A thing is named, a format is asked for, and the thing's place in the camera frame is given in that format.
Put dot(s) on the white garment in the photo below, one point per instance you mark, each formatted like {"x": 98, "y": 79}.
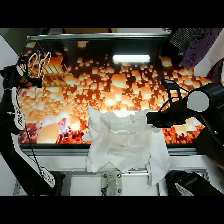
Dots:
{"x": 210, "y": 61}

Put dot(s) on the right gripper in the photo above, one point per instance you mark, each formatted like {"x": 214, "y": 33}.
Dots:
{"x": 160, "y": 119}

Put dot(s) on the black mesh garment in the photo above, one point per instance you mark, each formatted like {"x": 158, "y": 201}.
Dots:
{"x": 181, "y": 38}

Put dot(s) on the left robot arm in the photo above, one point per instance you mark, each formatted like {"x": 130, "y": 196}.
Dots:
{"x": 13, "y": 150}

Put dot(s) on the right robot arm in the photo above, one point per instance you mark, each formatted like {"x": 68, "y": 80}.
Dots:
{"x": 203, "y": 103}

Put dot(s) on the dark garment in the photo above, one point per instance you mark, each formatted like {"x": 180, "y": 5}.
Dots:
{"x": 218, "y": 71}

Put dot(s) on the purple printed garment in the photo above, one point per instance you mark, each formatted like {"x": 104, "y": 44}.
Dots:
{"x": 200, "y": 46}

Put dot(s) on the white shirt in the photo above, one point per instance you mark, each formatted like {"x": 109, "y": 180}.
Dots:
{"x": 123, "y": 146}

